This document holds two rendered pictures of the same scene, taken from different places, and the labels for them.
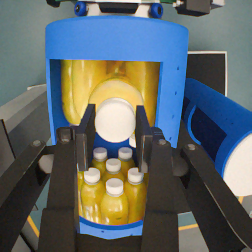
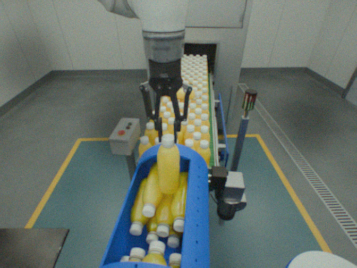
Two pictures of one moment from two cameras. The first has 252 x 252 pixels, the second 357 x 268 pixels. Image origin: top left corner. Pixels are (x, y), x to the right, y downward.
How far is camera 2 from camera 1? 0.57 m
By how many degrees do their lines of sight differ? 76
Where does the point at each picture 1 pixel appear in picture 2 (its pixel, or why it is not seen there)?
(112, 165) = not seen: hidden behind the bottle
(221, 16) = (275, 247)
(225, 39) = not seen: outside the picture
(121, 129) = (169, 138)
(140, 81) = (181, 183)
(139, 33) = (180, 147)
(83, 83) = (152, 180)
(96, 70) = not seen: hidden behind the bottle
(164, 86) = (191, 168)
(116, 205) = (154, 256)
